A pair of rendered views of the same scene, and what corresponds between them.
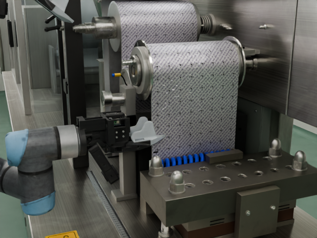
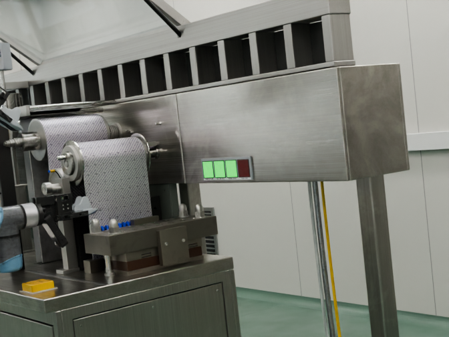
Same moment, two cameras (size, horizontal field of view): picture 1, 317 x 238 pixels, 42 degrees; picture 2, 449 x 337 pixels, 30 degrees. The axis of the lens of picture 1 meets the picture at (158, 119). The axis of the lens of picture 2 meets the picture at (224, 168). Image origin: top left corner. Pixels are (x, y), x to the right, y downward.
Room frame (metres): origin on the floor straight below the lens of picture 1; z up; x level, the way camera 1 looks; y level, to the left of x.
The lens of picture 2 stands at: (-1.72, 0.30, 1.32)
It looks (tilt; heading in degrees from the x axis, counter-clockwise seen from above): 3 degrees down; 344
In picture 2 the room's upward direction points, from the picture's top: 6 degrees counter-clockwise
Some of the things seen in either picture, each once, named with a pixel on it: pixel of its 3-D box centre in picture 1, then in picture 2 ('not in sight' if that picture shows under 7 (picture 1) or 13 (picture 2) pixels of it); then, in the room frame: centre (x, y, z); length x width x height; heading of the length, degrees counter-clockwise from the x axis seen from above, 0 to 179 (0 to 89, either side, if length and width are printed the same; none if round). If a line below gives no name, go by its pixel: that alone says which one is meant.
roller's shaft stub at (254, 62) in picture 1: (242, 63); (147, 153); (1.11, -0.23, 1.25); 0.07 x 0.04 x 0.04; 112
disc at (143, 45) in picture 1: (141, 70); (72, 163); (1.01, 0.04, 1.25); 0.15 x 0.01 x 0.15; 22
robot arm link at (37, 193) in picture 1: (32, 186); (3, 253); (0.86, 0.29, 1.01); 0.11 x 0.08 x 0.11; 57
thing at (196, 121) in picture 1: (195, 124); (119, 199); (0.99, -0.09, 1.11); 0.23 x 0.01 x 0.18; 112
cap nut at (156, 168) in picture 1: (156, 165); (95, 225); (0.88, 0.01, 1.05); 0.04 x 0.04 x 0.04
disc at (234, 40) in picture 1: (229, 64); (138, 154); (1.10, -0.19, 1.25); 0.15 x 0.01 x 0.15; 22
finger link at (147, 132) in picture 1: (149, 132); (85, 205); (0.93, 0.02, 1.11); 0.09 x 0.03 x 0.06; 110
